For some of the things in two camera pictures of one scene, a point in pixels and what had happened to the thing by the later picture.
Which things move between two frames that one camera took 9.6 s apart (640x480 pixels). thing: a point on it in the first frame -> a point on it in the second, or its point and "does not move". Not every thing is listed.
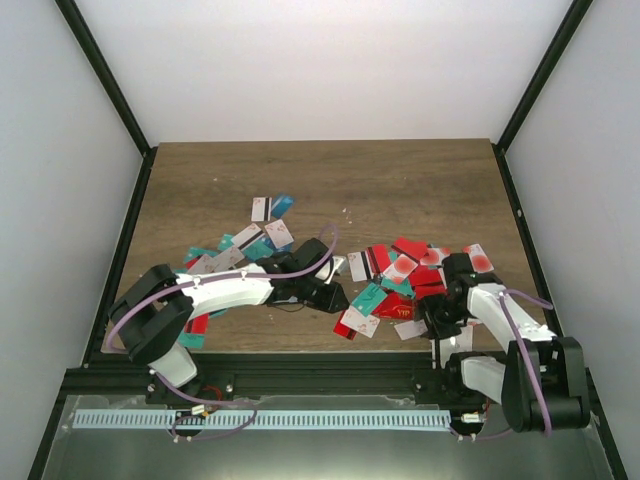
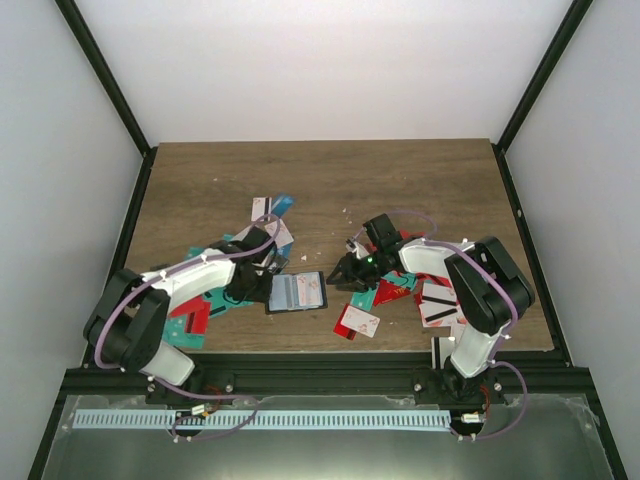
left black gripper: [329, 304] -> [263, 295]
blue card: [280, 205] does not move
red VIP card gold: [396, 305] -> [388, 290]
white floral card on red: [355, 320] does not move
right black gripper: [435, 330] -> [350, 275]
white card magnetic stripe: [261, 209] does not move
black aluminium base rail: [245, 375] does not move
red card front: [343, 329] does not move
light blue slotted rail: [258, 420] does not move
